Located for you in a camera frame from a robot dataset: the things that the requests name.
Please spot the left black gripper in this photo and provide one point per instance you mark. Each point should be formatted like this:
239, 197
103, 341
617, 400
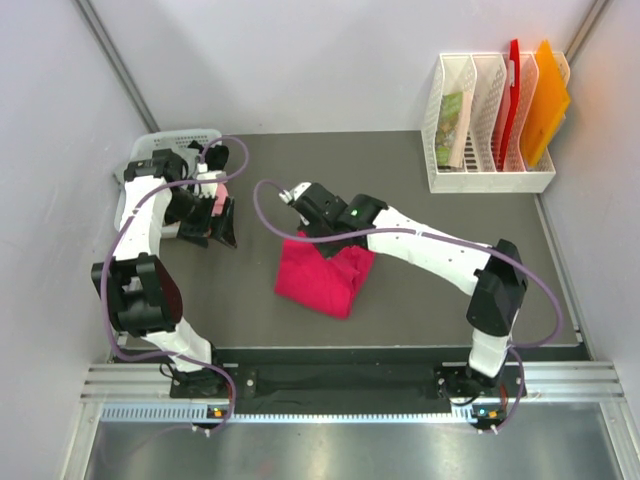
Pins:
221, 226

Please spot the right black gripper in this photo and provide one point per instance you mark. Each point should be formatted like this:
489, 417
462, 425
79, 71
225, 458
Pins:
327, 251

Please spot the magenta t shirt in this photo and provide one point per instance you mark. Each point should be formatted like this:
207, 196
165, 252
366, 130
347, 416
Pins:
327, 286

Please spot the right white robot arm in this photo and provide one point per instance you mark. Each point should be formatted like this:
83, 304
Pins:
496, 289

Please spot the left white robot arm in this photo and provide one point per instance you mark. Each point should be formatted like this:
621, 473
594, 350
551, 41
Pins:
143, 300

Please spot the light pink t shirt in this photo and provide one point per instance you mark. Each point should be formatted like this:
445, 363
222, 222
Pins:
221, 196

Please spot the black t shirt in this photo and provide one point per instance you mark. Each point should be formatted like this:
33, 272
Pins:
214, 158

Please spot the white laundry basket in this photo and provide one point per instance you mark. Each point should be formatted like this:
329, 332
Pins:
143, 148

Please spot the green book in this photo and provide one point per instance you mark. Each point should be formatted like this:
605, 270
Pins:
451, 130

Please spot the white file organizer rack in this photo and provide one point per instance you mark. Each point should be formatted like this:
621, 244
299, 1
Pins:
484, 76

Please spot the orange folder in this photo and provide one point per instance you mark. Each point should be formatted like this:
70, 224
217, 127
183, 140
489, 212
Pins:
549, 104

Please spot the red folder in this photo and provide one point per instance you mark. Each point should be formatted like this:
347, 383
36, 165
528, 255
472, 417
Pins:
508, 105

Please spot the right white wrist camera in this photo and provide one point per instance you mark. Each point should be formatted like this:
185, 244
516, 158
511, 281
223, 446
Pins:
289, 198

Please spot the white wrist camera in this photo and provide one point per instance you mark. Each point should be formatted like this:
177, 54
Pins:
208, 180
289, 198

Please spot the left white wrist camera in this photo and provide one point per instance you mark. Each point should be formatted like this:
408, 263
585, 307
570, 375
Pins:
208, 180

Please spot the aluminium frame rail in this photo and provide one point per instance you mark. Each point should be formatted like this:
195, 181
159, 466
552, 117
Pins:
543, 420

